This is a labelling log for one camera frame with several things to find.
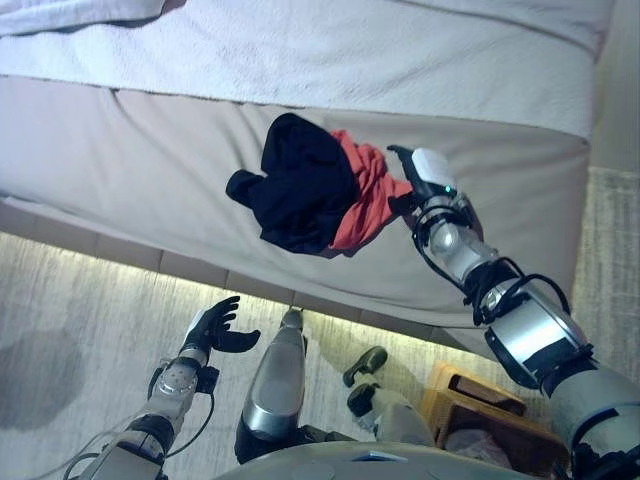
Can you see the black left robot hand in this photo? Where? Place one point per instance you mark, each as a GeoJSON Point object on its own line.
{"type": "Point", "coordinates": [220, 330]}

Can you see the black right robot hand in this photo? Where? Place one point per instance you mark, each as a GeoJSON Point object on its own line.
{"type": "Point", "coordinates": [430, 167]}

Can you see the red garment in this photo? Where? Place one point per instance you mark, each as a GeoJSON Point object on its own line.
{"type": "Point", "coordinates": [367, 205]}

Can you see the black garment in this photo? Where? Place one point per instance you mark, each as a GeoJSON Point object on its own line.
{"type": "Point", "coordinates": [300, 185]}

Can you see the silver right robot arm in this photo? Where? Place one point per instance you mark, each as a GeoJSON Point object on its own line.
{"type": "Point", "coordinates": [535, 335]}

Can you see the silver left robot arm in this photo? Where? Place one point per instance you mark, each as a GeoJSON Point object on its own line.
{"type": "Point", "coordinates": [170, 390]}

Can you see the white textured bed runner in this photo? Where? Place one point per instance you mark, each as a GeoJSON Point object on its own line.
{"type": "Point", "coordinates": [350, 60]}

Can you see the brown woven laundry basket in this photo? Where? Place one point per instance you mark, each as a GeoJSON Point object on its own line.
{"type": "Point", "coordinates": [500, 415]}

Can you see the silver left robot leg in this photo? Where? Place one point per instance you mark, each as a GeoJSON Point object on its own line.
{"type": "Point", "coordinates": [275, 385]}

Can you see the silver robot leg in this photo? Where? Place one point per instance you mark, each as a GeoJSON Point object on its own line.
{"type": "Point", "coordinates": [275, 385]}
{"type": "Point", "coordinates": [395, 415]}

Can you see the grey streaked floor rug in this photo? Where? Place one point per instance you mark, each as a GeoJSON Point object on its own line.
{"type": "Point", "coordinates": [100, 310]}

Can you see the beige bedspread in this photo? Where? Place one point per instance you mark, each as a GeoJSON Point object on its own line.
{"type": "Point", "coordinates": [150, 165]}

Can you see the grey robot torso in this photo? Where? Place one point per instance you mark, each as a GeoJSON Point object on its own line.
{"type": "Point", "coordinates": [350, 465]}

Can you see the silver right robot leg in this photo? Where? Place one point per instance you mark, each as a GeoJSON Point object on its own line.
{"type": "Point", "coordinates": [395, 415]}

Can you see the white garment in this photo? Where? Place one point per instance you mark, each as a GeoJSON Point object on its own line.
{"type": "Point", "coordinates": [475, 442]}

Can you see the white duvet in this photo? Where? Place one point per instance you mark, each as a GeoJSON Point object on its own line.
{"type": "Point", "coordinates": [75, 15]}

